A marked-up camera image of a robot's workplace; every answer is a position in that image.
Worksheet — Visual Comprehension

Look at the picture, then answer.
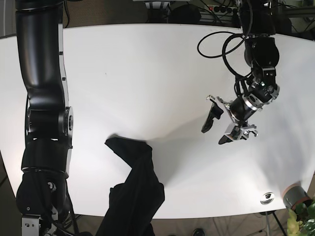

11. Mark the grey plant pot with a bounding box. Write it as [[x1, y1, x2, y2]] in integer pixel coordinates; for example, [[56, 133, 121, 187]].
[[282, 183, 312, 210]]

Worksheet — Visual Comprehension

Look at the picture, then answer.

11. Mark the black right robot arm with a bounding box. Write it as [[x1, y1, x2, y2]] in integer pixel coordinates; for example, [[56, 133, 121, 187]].
[[15, 0, 73, 236]]

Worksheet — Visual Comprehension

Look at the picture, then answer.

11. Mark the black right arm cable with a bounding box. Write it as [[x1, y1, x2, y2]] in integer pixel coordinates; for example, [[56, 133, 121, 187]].
[[56, 194, 82, 236]]

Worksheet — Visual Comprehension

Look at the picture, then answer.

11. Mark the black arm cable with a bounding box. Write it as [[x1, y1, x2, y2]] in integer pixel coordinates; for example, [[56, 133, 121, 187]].
[[196, 0, 254, 94], [56, 194, 82, 236]]

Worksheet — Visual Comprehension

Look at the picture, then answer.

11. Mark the green potted plant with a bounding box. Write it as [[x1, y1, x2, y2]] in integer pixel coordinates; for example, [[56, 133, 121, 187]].
[[287, 199, 315, 236]]

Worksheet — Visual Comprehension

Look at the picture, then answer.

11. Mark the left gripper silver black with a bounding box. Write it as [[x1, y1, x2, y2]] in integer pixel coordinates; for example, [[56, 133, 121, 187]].
[[201, 95, 258, 145]]

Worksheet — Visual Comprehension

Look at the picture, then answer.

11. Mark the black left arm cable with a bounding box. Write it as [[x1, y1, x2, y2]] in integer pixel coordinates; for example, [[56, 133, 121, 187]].
[[196, 0, 254, 94]]

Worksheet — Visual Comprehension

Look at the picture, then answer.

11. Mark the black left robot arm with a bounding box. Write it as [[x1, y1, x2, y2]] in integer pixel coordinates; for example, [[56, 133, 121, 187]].
[[201, 0, 280, 145]]

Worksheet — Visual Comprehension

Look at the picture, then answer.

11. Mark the right silver table grommet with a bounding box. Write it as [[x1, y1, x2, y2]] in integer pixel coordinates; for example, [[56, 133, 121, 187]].
[[260, 192, 275, 205]]

